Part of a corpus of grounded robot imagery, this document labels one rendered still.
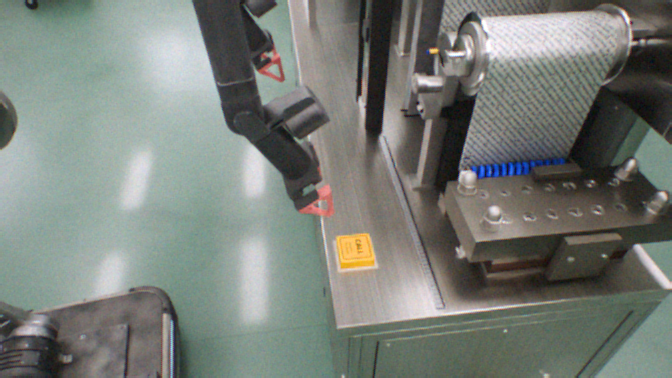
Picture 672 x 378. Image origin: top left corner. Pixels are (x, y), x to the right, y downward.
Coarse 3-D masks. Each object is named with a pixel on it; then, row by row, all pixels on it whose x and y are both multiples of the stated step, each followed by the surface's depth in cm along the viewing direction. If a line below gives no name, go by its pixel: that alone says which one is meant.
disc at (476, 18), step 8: (472, 16) 80; (480, 16) 77; (480, 24) 77; (480, 32) 77; (488, 40) 75; (488, 48) 75; (488, 56) 76; (488, 64) 76; (480, 72) 78; (480, 80) 79; (464, 88) 86; (472, 88) 82; (480, 88) 80
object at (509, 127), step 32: (480, 96) 81; (512, 96) 82; (544, 96) 83; (576, 96) 84; (480, 128) 87; (512, 128) 88; (544, 128) 89; (576, 128) 90; (480, 160) 92; (512, 160) 94
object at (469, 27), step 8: (464, 24) 82; (472, 24) 79; (616, 24) 79; (464, 32) 83; (472, 32) 79; (616, 32) 79; (480, 40) 77; (480, 48) 77; (616, 48) 79; (480, 56) 77; (616, 56) 80; (480, 64) 78; (472, 72) 80; (464, 80) 84; (472, 80) 81
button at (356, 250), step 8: (336, 240) 93; (344, 240) 92; (352, 240) 92; (360, 240) 92; (368, 240) 92; (344, 248) 91; (352, 248) 91; (360, 248) 91; (368, 248) 91; (344, 256) 89; (352, 256) 89; (360, 256) 89; (368, 256) 89; (344, 264) 89; (352, 264) 89; (360, 264) 89; (368, 264) 90
